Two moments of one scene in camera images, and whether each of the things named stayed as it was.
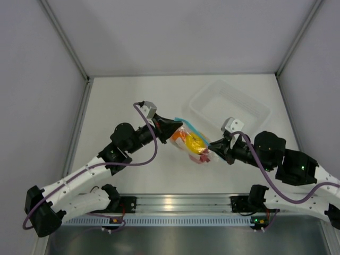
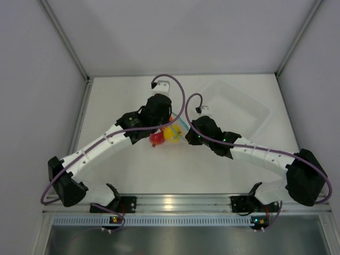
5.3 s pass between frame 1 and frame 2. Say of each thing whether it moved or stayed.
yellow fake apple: moved
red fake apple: moved
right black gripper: moved
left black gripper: moved
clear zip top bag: moved
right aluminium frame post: stayed
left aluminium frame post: stayed
